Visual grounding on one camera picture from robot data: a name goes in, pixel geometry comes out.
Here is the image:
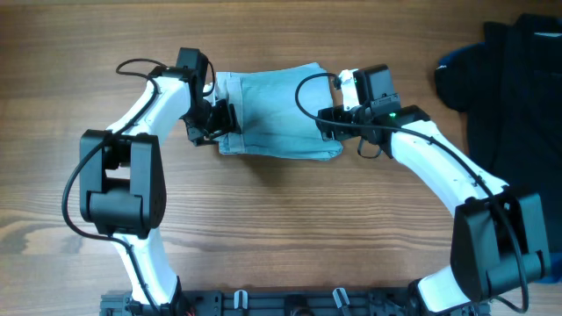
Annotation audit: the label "dark navy shirt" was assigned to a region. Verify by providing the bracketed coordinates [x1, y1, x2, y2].
[434, 12, 562, 255]

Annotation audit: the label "blue cloth under pile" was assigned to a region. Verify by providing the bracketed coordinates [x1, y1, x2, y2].
[436, 42, 562, 284]

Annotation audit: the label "light blue denim shorts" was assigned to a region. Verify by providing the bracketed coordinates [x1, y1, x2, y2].
[207, 62, 343, 161]

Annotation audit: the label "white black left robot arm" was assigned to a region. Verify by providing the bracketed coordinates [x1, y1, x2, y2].
[69, 47, 241, 315]

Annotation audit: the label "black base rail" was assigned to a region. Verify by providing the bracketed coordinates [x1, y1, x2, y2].
[99, 286, 490, 316]

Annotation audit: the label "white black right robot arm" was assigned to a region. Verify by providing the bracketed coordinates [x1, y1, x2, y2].
[315, 65, 551, 315]

